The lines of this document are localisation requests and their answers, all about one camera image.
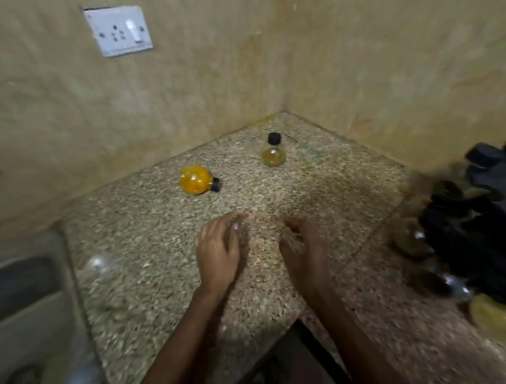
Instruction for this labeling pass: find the person's left hand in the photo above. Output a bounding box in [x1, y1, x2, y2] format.
[194, 211, 242, 294]

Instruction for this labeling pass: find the person's right hand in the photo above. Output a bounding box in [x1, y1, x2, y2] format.
[279, 215, 333, 296]

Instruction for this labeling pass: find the person's left forearm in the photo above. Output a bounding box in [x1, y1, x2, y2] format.
[141, 288, 231, 384]

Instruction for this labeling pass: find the person's right forearm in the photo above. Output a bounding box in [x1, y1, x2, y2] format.
[303, 283, 402, 384]

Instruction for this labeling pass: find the orange round bottle black cap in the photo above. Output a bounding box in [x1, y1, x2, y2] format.
[179, 165, 221, 195]

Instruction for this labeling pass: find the pale yellow bottle black cap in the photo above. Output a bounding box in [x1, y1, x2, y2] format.
[261, 132, 287, 168]

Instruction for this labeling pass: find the dark cabinet under counter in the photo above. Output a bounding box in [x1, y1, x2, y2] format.
[244, 319, 353, 384]

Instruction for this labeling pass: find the steel kitchen sink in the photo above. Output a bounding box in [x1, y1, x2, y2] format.
[0, 229, 104, 384]

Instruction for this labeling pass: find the yellow rounded object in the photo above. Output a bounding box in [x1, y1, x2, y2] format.
[469, 294, 506, 342]

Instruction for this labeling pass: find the white wall socket plate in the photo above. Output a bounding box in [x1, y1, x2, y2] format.
[83, 5, 154, 58]

